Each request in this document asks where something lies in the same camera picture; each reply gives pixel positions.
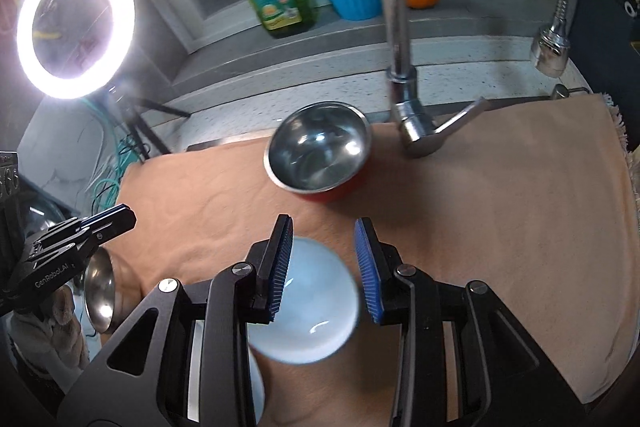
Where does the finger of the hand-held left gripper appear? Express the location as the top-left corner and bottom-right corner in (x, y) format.
(75, 204), (137, 254)

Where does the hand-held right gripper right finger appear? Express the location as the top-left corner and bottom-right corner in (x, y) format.
(354, 217), (588, 427)

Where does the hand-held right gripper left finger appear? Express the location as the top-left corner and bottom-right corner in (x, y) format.
(60, 214), (296, 427)

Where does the small white bowl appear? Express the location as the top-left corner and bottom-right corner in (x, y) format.
(245, 236), (361, 364)

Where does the large steel bowl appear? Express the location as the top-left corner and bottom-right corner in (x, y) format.
(82, 247), (146, 335)

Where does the person's left hand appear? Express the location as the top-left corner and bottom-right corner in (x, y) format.
(10, 284), (91, 370)

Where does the black tripod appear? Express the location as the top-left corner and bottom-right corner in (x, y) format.
(100, 92), (191, 162)

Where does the red steel bowl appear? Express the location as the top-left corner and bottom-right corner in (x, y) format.
(263, 101), (372, 204)

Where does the tan cloth mat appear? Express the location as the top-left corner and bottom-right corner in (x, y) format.
(115, 93), (640, 427)

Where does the chrome kitchen faucet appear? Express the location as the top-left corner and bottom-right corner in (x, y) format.
(362, 0), (493, 159)

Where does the teal cable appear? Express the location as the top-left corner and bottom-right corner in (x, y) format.
(87, 97), (146, 202)

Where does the white ring light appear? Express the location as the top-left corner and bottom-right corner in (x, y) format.
(16, 0), (136, 100)

